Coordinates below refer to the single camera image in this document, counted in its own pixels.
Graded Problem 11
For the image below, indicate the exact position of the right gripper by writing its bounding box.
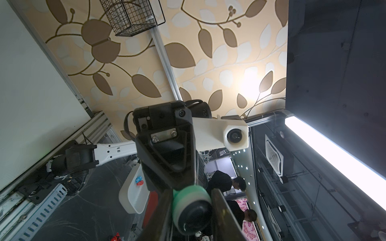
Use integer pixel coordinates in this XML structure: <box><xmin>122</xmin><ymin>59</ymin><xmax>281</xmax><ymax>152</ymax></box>
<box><xmin>132</xmin><ymin>100</ymin><xmax>199</xmax><ymax>191</ymax></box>

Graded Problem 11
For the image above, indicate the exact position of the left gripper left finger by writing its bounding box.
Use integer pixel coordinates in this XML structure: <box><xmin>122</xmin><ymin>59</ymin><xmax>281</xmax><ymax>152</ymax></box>
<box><xmin>137</xmin><ymin>189</ymin><xmax>173</xmax><ymax>241</ymax></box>

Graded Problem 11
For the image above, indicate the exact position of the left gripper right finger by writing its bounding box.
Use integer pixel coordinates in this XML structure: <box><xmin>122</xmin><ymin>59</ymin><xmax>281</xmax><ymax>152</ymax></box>
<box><xmin>211</xmin><ymin>189</ymin><xmax>247</xmax><ymax>241</ymax></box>

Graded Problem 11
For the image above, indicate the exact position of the green stamp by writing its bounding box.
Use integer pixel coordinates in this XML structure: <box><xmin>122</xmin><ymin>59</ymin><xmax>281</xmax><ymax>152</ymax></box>
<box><xmin>172</xmin><ymin>185</ymin><xmax>213</xmax><ymax>236</ymax></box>

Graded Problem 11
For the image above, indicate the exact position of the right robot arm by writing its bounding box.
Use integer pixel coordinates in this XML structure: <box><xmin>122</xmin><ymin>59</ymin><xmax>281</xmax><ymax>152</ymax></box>
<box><xmin>46</xmin><ymin>99</ymin><xmax>212</xmax><ymax>191</ymax></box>

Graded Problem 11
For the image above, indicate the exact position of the person in pink clothes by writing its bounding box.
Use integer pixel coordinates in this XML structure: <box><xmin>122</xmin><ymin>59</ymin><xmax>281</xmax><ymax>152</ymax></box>
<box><xmin>227</xmin><ymin>198</ymin><xmax>259</xmax><ymax>241</ymax></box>

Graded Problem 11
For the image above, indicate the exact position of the person in black shirt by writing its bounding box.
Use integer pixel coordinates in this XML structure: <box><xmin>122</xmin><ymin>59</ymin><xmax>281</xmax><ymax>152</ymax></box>
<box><xmin>206</xmin><ymin>170</ymin><xmax>246</xmax><ymax>195</ymax></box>

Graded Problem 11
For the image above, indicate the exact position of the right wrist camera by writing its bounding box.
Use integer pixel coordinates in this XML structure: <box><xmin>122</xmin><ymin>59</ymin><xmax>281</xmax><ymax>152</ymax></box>
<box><xmin>193</xmin><ymin>117</ymin><xmax>249</xmax><ymax>152</ymax></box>

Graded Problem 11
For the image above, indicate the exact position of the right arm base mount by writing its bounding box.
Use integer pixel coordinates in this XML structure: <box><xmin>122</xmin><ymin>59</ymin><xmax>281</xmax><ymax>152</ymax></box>
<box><xmin>16</xmin><ymin>169</ymin><xmax>89</xmax><ymax>204</ymax></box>

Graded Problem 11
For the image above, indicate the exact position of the right wire basket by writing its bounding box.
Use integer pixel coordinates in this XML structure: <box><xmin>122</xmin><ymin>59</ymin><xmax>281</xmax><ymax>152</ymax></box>
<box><xmin>100</xmin><ymin>0</ymin><xmax>166</xmax><ymax>37</ymax></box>

